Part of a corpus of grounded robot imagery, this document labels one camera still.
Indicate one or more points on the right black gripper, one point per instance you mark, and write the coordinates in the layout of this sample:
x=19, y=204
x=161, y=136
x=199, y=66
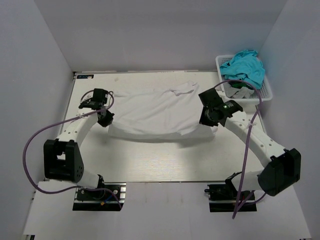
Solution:
x=203, y=120

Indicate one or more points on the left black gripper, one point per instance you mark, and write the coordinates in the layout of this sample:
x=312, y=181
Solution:
x=106, y=123

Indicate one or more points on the white t-shirt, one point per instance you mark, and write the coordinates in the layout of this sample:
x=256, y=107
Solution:
x=160, y=115

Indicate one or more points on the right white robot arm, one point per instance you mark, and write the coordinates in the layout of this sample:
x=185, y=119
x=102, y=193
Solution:
x=281, y=167

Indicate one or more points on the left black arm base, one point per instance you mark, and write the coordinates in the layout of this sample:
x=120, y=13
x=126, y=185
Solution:
x=110, y=199

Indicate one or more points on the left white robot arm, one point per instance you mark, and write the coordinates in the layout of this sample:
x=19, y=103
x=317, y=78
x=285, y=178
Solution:
x=62, y=156

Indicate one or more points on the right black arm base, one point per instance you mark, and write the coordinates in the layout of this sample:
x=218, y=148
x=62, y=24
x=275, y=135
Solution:
x=223, y=200

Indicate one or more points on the grey white cloth in basket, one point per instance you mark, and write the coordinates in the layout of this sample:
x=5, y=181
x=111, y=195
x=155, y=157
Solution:
x=235, y=93

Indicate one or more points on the green cloth in basket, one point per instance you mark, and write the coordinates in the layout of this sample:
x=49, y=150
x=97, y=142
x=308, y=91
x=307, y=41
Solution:
x=239, y=85

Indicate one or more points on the dark label sticker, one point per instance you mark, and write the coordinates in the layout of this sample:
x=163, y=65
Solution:
x=85, y=76

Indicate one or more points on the white plastic basket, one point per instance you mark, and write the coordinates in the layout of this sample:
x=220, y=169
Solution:
x=265, y=90

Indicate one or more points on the cyan t-shirt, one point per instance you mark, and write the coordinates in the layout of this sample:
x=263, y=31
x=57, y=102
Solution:
x=244, y=66

